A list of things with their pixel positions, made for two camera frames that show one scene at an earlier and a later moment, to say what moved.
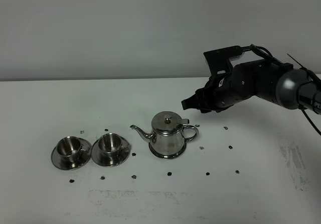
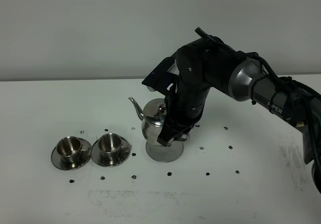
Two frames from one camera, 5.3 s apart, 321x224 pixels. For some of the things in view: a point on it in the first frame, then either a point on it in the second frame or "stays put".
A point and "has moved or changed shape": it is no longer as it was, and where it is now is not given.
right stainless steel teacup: [110, 145] stays put
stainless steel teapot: [170, 134] has moved or changed shape
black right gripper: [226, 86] -> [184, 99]
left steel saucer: [84, 158] stays put
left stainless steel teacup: [69, 149] stays put
